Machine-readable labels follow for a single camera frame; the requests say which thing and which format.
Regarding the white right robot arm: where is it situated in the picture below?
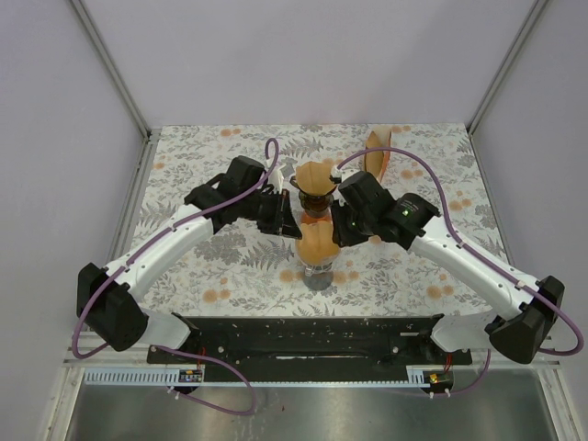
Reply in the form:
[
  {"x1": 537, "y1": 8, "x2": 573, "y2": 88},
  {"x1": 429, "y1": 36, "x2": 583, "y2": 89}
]
[{"x1": 331, "y1": 172, "x2": 564, "y2": 364}]

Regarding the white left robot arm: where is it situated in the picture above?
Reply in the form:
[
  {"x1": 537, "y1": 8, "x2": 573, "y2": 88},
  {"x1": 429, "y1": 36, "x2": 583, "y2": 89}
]
[{"x1": 76, "y1": 155, "x2": 302, "y2": 363}]

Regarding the grey glass carafe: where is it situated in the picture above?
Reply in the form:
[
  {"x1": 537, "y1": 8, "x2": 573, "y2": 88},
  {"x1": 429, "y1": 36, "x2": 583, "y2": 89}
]
[{"x1": 302, "y1": 271, "x2": 334, "y2": 291}]

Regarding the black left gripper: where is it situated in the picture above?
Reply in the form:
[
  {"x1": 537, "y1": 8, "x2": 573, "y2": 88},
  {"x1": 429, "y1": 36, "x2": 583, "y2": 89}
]
[{"x1": 240, "y1": 188, "x2": 302, "y2": 240}]

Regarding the clear glass dripper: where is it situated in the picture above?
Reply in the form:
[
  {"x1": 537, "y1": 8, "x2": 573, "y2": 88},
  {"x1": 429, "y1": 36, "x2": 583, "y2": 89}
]
[{"x1": 300, "y1": 254, "x2": 338, "y2": 277}]

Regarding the aluminium frame rail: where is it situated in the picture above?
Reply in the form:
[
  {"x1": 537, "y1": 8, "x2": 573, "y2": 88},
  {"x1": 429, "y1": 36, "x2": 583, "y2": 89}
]
[{"x1": 64, "y1": 331, "x2": 561, "y2": 369}]

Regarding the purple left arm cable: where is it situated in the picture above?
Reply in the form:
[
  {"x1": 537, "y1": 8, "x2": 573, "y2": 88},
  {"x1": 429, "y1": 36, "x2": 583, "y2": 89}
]
[{"x1": 72, "y1": 137, "x2": 280, "y2": 417}]

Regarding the white slotted cable duct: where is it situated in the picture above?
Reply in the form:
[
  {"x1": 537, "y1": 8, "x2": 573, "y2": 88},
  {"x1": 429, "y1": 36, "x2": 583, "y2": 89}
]
[{"x1": 84, "y1": 366, "x2": 454, "y2": 389}]

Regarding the coffee filter pack orange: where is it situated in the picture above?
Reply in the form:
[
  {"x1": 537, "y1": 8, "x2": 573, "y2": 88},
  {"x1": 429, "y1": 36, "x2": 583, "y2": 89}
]
[{"x1": 363, "y1": 126, "x2": 391, "y2": 183}]

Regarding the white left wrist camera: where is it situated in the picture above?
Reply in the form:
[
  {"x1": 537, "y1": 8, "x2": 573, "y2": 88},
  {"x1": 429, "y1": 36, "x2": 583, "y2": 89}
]
[{"x1": 266, "y1": 159, "x2": 284, "y2": 193}]

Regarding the olive green glass dripper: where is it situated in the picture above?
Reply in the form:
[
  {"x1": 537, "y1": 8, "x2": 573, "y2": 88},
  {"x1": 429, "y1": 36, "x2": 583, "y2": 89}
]
[{"x1": 289, "y1": 175, "x2": 336, "y2": 211}]

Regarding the floral table mat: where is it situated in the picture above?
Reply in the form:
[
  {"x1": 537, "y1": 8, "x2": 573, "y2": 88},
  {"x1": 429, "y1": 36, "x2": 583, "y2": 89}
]
[{"x1": 132, "y1": 123, "x2": 504, "y2": 316}]

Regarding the brown paper coffee filter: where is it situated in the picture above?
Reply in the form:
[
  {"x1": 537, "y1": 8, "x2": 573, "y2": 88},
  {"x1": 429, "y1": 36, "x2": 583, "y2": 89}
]
[
  {"x1": 295, "y1": 162, "x2": 335, "y2": 196},
  {"x1": 296, "y1": 220, "x2": 340, "y2": 266}
]

